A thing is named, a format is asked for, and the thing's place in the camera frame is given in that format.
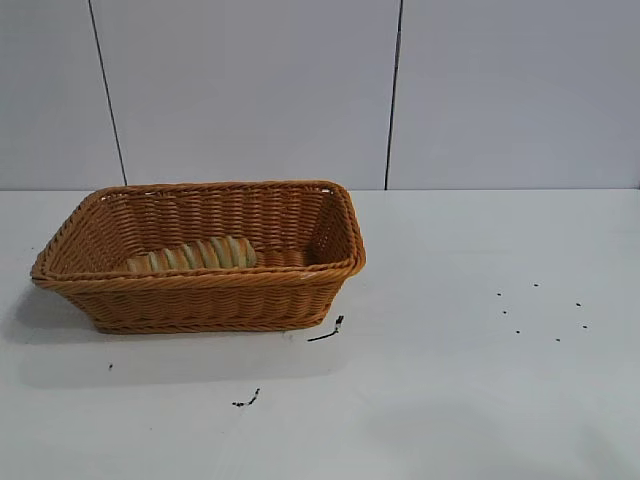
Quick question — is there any long striped bread loaf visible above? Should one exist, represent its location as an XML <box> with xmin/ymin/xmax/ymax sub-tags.
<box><xmin>125</xmin><ymin>235</ymin><xmax>258</xmax><ymax>274</ymax></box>

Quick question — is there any brown woven wicker basket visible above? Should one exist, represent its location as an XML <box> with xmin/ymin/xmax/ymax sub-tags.
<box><xmin>29</xmin><ymin>179</ymin><xmax>368</xmax><ymax>335</ymax></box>

